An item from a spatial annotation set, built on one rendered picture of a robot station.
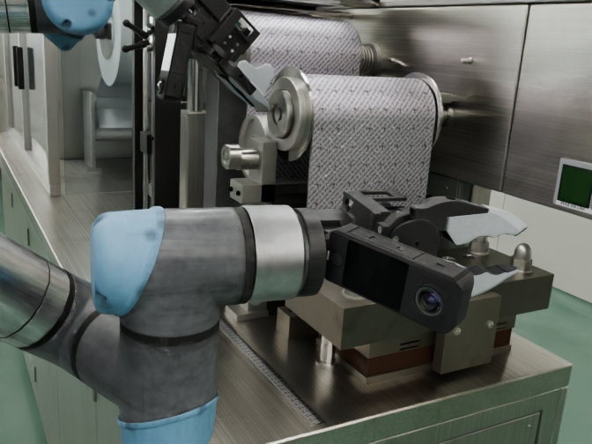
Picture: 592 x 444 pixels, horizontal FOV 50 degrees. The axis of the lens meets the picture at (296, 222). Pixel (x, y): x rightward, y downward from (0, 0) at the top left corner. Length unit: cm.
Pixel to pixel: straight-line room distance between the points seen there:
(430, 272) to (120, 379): 24
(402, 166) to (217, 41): 37
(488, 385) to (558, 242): 312
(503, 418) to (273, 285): 64
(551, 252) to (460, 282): 367
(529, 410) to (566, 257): 301
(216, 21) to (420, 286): 61
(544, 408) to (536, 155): 40
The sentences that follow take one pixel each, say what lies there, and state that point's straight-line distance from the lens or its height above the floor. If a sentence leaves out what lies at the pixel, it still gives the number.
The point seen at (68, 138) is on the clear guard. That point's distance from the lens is 192.
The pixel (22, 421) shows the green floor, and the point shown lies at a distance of 259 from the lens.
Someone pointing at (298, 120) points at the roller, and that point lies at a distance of 98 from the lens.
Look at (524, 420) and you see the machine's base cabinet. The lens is 110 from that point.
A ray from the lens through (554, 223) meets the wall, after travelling 409.
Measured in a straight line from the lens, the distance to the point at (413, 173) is 111.
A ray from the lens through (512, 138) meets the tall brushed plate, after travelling 110.
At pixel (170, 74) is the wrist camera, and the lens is 95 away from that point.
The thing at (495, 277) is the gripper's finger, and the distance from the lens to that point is 59.
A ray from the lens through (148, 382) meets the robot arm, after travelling 49.
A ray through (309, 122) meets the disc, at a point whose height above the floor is 125.
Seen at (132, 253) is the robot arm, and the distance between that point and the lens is 45.
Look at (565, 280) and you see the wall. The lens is 409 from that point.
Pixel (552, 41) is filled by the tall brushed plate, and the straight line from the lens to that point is 106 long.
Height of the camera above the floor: 136
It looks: 15 degrees down
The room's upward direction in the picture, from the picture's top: 4 degrees clockwise
